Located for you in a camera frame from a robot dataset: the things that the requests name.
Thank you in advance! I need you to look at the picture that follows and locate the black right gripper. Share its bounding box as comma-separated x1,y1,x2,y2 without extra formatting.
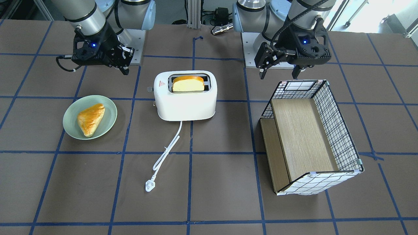
71,23,134,75

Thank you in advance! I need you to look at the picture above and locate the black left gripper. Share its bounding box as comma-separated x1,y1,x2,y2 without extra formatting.
255,17,332,79

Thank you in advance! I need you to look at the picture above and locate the white two-slot toaster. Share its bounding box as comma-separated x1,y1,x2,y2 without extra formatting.
147,70,217,121

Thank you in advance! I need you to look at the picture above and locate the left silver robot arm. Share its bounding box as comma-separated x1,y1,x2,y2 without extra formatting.
233,0,335,79

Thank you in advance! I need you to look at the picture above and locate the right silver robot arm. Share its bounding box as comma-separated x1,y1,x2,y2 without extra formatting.
52,0,156,75

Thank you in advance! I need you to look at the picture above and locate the toast slice in toaster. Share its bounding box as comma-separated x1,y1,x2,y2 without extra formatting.
172,75,204,92

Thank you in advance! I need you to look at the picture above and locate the light green plate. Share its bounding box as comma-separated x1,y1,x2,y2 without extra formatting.
63,95,118,140

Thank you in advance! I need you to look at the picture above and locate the golden triangular bread pastry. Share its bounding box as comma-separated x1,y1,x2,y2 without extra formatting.
77,103,105,137

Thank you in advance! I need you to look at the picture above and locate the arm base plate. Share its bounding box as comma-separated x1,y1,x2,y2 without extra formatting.
116,29,147,65
241,32,294,69

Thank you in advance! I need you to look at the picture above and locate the wire basket with wooden shelves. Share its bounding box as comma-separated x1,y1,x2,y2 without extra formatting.
259,79,364,196

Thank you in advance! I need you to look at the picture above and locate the aluminium frame post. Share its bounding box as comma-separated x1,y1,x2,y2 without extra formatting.
186,0,202,29

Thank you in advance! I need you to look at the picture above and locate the white toaster power cable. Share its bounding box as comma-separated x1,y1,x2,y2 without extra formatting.
145,120,183,192

